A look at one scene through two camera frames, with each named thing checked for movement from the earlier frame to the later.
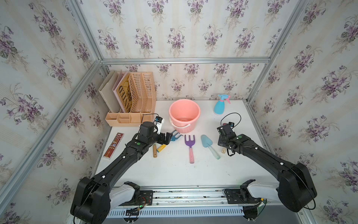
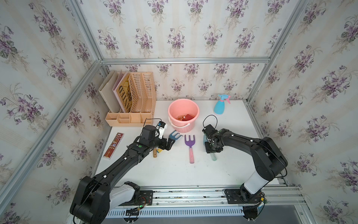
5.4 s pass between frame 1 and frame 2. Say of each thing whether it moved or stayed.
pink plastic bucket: stayed
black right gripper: moved
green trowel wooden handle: stayed
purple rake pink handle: stayed
